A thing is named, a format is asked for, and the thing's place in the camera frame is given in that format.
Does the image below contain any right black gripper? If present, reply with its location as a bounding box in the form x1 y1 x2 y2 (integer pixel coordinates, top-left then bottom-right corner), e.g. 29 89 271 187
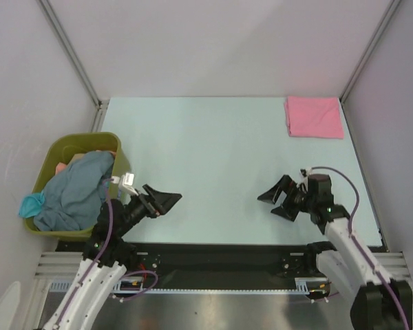
257 174 315 221

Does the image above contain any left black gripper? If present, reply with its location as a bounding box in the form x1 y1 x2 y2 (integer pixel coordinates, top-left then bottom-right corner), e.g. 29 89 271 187
116 184 181 236

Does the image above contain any pink t shirt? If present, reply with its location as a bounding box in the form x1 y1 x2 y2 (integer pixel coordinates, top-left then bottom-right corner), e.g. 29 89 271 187
284 96 344 140

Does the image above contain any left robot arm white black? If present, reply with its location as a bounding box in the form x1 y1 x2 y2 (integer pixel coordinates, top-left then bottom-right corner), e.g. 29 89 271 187
43 184 182 329

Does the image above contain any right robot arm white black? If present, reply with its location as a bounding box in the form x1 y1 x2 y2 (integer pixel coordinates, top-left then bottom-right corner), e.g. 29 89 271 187
258 170 413 329

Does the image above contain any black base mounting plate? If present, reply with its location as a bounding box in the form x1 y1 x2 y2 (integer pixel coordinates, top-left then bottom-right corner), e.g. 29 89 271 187
131 243 337 292

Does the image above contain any grey blue t shirt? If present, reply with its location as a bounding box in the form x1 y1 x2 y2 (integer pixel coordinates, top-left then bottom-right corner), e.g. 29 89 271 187
34 151 114 231

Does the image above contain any peach t shirt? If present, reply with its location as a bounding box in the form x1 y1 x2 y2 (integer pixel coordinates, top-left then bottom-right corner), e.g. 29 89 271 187
54 149 118 175

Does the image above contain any olive green plastic bin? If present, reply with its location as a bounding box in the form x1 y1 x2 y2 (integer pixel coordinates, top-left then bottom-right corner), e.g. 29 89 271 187
23 132 131 241

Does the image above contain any turquoise t shirt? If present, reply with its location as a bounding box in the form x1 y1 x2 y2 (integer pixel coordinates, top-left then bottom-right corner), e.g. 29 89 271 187
19 192 45 219

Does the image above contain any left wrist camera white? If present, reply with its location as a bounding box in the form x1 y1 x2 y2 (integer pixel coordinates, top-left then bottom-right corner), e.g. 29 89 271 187
110 173 140 196

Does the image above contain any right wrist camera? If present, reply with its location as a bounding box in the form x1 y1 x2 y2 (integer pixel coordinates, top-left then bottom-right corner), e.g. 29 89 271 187
298 169 333 203

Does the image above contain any white slotted cable duct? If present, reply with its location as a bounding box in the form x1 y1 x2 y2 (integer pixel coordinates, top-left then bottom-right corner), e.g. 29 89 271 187
50 277 331 295

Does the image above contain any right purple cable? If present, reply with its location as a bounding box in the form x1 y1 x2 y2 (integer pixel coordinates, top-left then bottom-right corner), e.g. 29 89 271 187
311 166 412 330

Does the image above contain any aluminium front rail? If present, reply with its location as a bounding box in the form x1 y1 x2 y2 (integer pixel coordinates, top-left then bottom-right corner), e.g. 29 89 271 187
34 252 411 279

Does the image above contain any left aluminium frame post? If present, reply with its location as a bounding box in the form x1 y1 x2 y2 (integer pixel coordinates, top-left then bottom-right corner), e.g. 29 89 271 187
37 0 100 108

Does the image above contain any aluminium frame post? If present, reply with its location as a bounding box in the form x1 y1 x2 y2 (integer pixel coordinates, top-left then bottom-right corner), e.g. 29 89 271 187
37 0 100 108
339 0 403 105

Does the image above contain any right aluminium frame post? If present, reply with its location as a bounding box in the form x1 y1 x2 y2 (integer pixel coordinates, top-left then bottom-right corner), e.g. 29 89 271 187
339 0 403 105

